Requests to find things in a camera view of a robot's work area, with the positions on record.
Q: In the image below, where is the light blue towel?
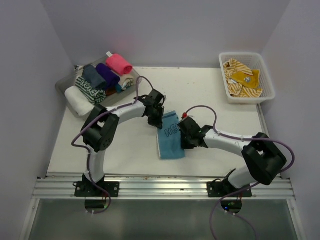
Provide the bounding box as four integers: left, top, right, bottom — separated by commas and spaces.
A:
156, 111, 186, 160

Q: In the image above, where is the pink towel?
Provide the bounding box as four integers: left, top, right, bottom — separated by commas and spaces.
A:
105, 52, 133, 76

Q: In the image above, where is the grey plastic bin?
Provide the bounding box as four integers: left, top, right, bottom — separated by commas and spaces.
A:
55, 56, 139, 118

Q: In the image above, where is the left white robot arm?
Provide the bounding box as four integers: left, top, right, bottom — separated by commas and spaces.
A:
81, 89, 166, 197

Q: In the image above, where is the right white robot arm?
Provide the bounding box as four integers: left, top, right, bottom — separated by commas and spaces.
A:
177, 116, 287, 197

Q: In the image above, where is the beige teal rolled towel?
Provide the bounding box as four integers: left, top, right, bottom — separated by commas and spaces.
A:
115, 74, 137, 94

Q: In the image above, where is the orange rolled towel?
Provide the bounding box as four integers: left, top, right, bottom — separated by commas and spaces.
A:
105, 86, 117, 97

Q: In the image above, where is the purple rolled towel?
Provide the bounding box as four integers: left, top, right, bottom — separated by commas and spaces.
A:
95, 63, 120, 88

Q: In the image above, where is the green patterned rolled towel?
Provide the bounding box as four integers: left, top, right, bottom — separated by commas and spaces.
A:
75, 76, 107, 105

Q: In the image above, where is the grey rolled towel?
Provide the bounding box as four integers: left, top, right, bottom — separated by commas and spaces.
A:
82, 65, 107, 90

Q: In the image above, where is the white rolled towel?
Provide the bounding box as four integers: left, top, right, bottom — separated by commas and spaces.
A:
64, 86, 94, 117

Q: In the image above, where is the yellow striped towel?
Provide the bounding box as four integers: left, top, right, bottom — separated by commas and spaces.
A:
223, 58, 263, 98

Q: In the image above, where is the white plastic basket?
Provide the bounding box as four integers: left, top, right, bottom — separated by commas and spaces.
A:
219, 52, 276, 105

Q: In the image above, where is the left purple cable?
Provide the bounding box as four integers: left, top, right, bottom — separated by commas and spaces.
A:
71, 75, 157, 196

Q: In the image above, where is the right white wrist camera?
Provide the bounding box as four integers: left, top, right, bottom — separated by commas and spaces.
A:
181, 112, 193, 121

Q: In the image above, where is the aluminium mounting rail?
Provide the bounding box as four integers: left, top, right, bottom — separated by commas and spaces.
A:
32, 174, 295, 200

